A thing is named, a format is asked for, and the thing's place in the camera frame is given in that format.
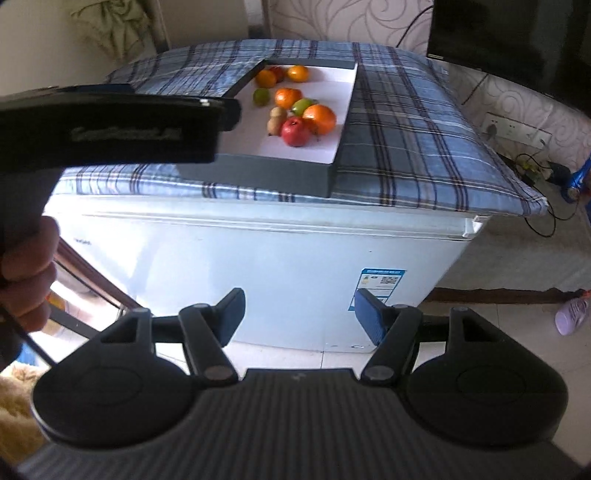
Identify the brown kiwi fruit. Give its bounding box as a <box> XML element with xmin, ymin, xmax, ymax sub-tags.
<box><xmin>266</xmin><ymin>116</ymin><xmax>287</xmax><ymax>136</ymax></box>

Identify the red apple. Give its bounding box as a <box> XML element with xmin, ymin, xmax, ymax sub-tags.
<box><xmin>280</xmin><ymin>117</ymin><xmax>311</xmax><ymax>148</ymax></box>

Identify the large orange with stem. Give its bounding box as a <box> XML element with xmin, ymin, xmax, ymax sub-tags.
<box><xmin>303</xmin><ymin>104</ymin><xmax>337</xmax><ymax>136</ymax></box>

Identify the small orange mandarin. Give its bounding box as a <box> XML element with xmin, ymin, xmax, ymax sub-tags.
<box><xmin>254</xmin><ymin>69</ymin><xmax>277</xmax><ymax>89</ymax></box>

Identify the dark box with white interior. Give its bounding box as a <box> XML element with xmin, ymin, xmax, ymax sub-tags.
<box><xmin>177</xmin><ymin>57</ymin><xmax>361</xmax><ymax>198</ymax></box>

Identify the red persimmon fruit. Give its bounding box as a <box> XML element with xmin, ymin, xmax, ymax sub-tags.
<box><xmin>269</xmin><ymin>65</ymin><xmax>286</xmax><ymax>83</ymax></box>

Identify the orange tangerine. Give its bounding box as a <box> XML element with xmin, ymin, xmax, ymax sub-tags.
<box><xmin>273</xmin><ymin>88</ymin><xmax>304</xmax><ymax>110</ymax></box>

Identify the smooth orange fruit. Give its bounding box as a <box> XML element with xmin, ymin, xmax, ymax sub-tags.
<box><xmin>287</xmin><ymin>65</ymin><xmax>310</xmax><ymax>83</ymax></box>

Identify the green round fruit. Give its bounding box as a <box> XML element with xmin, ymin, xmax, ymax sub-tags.
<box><xmin>252</xmin><ymin>88</ymin><xmax>270</xmax><ymax>107</ymax></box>

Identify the person's left hand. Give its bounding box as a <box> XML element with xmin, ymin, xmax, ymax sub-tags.
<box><xmin>1</xmin><ymin>216</ymin><xmax>60</xmax><ymax>332</ymax></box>

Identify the white chest freezer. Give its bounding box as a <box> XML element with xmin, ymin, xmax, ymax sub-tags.
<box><xmin>45</xmin><ymin>194</ymin><xmax>486</xmax><ymax>353</ymax></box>

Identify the purple plastic bottle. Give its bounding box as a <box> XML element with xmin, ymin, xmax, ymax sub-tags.
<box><xmin>555</xmin><ymin>291</ymin><xmax>590</xmax><ymax>336</ymax></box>

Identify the blue plaid cloth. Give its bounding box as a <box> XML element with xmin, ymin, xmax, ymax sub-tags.
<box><xmin>57</xmin><ymin>38</ymin><xmax>548</xmax><ymax>217</ymax></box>

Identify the black power adapter box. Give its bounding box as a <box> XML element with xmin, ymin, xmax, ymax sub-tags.
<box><xmin>546</xmin><ymin>162</ymin><xmax>572</xmax><ymax>187</ymax></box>

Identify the blue glass bottle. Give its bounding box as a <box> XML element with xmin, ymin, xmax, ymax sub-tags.
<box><xmin>561</xmin><ymin>157</ymin><xmax>591</xmax><ymax>203</ymax></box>

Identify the black television cable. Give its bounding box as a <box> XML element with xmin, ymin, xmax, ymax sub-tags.
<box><xmin>393</xmin><ymin>4</ymin><xmax>435</xmax><ymax>48</ymax></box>

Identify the black wall television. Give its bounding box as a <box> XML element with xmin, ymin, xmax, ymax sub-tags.
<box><xmin>428</xmin><ymin>0</ymin><xmax>590</xmax><ymax>114</ymax></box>

